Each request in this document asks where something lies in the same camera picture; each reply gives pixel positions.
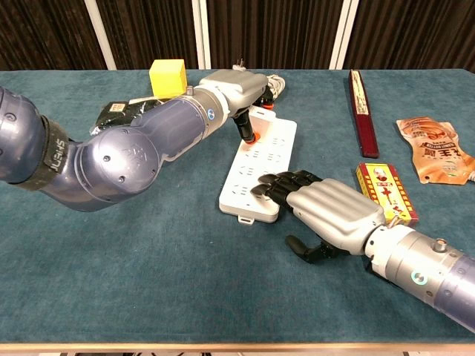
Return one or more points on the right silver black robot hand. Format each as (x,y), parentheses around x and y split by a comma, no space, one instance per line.
(334,207)

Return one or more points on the white plug adapter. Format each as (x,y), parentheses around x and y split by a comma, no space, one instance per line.
(261,116)

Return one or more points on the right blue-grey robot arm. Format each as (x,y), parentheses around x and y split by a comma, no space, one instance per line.
(426,267)

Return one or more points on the teal table cloth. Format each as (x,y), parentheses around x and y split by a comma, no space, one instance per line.
(148,267)

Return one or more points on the orange drink pouch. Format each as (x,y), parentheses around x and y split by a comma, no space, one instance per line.
(434,148)

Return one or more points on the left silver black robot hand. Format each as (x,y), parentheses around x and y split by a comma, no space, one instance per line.
(237,87)

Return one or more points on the yellow cube block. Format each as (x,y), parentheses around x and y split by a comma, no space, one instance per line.
(167,78)

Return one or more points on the white power strip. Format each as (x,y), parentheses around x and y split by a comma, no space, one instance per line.
(237,178)

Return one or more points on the white partition frame post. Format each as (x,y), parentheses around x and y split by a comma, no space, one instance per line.
(344,33)
(196,37)
(101,33)

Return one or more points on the black item in clear bag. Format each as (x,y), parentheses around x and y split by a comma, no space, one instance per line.
(111,115)

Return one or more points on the red yellow printed box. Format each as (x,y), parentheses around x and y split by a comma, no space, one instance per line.
(386,189)

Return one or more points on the dark red chopstick box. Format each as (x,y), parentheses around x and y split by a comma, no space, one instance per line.
(365,126)

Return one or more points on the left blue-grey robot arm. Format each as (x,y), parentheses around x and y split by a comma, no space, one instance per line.
(122,155)

